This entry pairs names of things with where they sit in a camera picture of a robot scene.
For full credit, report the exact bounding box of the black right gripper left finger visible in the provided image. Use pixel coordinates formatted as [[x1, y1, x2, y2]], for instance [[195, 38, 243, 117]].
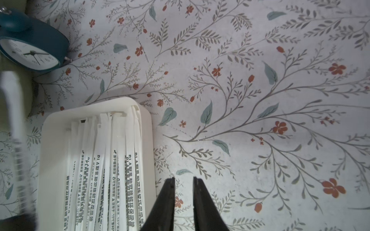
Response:
[[140, 177, 175, 231]]

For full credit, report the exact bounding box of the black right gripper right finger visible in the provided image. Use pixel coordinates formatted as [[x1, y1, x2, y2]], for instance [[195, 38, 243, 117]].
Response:
[[193, 177, 228, 231]]

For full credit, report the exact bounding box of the straw PLA label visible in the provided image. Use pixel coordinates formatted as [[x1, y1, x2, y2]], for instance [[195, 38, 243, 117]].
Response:
[[86, 114, 108, 231]]

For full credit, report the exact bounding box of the straw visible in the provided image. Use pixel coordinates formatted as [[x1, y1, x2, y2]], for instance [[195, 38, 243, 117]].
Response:
[[64, 122, 79, 231], [132, 106, 145, 230], [1, 71, 37, 231], [125, 108, 137, 231]]

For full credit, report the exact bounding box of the white plastic storage tray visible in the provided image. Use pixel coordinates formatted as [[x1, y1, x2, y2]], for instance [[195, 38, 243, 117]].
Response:
[[36, 97, 156, 231]]

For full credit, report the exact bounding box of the teal alarm clock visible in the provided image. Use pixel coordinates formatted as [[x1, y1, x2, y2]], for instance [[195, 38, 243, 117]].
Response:
[[1, 6, 71, 72]]

